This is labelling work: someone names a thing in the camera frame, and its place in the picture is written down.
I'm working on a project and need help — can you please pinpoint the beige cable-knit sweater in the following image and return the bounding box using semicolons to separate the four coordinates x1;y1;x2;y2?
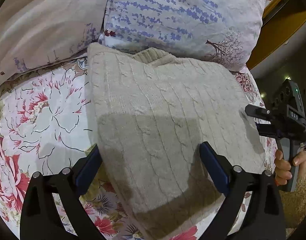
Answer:
88;43;265;239

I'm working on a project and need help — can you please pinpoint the beige fuzzy sleeve forearm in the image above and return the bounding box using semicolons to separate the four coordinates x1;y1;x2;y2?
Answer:
280;167;306;229

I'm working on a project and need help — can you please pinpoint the person's right hand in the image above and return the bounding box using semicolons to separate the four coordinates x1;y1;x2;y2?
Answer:
274;150;306;186

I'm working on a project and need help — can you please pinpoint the floral white bedsheet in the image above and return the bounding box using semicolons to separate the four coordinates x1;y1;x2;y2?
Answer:
0;57;279;240

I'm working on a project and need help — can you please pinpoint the lavender tree print pillow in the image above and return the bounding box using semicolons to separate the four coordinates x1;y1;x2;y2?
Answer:
100;0;266;72

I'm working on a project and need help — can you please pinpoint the pink plain pillow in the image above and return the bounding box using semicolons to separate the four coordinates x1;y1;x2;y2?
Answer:
0;0;107;86

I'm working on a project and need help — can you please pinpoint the wooden headboard frame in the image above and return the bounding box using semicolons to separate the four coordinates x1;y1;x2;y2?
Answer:
246;0;306;71

